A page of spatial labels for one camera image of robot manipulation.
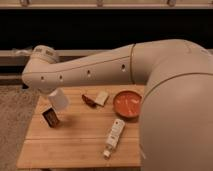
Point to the long white rail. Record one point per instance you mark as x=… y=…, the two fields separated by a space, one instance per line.
x=22 y=58

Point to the orange bowl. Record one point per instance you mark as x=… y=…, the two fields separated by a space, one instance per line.
x=127 y=104

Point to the brown rectangular eraser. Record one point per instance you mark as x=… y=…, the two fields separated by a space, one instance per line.
x=51 y=117

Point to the white tube bottle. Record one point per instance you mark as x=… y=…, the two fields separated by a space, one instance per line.
x=113 y=137

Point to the dark brown oval object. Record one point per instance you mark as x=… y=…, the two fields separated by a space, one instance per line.
x=88 y=101

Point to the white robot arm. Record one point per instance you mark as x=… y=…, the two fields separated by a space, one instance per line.
x=176 y=118

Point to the beige wedge block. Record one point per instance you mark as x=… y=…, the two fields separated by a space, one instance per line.
x=102 y=98

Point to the wooden table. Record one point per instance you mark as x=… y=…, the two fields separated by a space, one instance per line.
x=79 y=140

